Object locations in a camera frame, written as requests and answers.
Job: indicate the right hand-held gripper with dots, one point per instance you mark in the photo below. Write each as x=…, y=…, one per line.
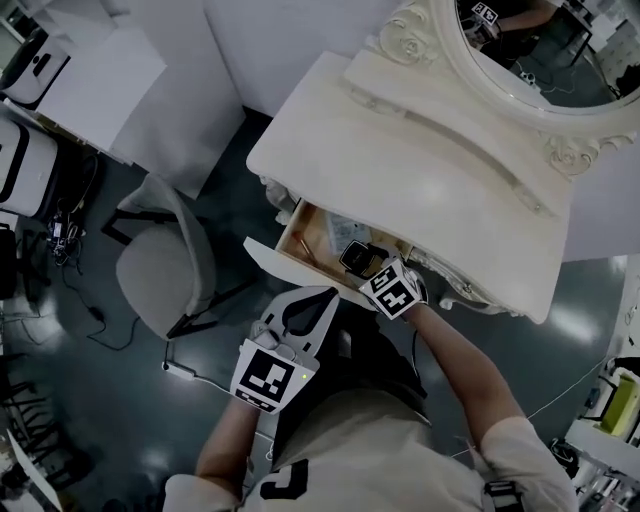
x=392, y=292

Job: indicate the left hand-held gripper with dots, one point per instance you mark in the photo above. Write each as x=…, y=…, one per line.
x=262, y=377

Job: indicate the black square makeup compact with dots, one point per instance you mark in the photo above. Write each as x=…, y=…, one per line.
x=359, y=257

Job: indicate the clear makeup packet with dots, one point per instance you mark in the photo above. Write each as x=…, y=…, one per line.
x=346, y=231

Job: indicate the wooden drawer with white front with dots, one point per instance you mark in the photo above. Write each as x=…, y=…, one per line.
x=305, y=250

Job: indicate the gold makeup stick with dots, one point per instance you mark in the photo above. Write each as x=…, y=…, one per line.
x=305, y=247

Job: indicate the person's left forearm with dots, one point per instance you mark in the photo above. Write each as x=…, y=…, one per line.
x=227, y=440

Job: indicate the person's right forearm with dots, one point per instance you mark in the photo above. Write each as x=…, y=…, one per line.
x=465, y=370

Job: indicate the person's left hand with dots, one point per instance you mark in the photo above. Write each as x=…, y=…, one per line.
x=267, y=337

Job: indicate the person's right hand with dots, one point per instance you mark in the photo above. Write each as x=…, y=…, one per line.
x=419, y=287

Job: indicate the person's dark trouser legs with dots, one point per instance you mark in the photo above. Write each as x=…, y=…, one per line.
x=372, y=362

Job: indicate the white dressing table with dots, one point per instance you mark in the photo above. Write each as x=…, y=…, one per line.
x=400, y=165

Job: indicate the grey upholstered chair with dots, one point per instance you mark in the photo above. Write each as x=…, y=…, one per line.
x=160, y=265

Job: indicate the person's torso in white shirt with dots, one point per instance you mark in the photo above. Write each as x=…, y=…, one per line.
x=370, y=465

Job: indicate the green box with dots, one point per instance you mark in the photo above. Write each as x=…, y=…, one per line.
x=620, y=402

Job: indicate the white side shelf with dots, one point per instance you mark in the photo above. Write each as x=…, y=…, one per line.
x=600, y=432

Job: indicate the white cabinet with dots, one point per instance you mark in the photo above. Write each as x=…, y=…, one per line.
x=105, y=95

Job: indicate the black office chair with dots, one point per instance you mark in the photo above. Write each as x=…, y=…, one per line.
x=15, y=260

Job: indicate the white appliance with black trim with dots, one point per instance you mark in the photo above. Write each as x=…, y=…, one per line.
x=25, y=167

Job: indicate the white robot vacuum dock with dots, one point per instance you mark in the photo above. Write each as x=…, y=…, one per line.
x=32, y=70

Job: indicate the oval mirror with ornate frame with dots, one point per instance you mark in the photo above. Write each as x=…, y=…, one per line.
x=565, y=125

